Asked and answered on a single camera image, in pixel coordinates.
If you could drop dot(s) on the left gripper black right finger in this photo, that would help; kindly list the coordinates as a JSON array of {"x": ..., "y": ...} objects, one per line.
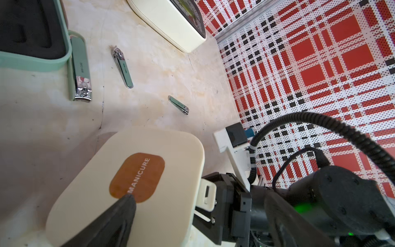
[{"x": 288, "y": 228}]

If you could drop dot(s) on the large green nail clipper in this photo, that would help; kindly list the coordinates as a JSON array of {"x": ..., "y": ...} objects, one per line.
[{"x": 79, "y": 77}]

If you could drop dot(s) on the green nail clipper case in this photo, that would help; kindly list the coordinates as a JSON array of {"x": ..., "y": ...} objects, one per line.
[{"x": 34, "y": 36}]

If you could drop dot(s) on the small green nail clipper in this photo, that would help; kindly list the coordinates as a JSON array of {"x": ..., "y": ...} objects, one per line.
[{"x": 121, "y": 63}]

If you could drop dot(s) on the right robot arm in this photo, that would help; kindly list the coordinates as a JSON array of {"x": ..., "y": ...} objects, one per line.
[{"x": 332, "y": 207}]

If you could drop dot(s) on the cream case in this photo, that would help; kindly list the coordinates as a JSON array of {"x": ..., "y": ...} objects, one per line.
[{"x": 161, "y": 169}]

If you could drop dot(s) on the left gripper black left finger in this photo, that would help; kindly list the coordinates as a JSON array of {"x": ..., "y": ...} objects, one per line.
[{"x": 111, "y": 229}]

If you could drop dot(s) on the green clipper right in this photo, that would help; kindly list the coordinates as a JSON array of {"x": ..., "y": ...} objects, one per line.
[{"x": 180, "y": 106}]

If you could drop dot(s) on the cream tissue box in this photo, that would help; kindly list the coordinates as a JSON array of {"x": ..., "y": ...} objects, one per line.
[{"x": 179, "y": 22}]

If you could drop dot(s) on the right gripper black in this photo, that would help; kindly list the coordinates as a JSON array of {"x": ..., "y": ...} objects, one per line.
[{"x": 238, "y": 215}]

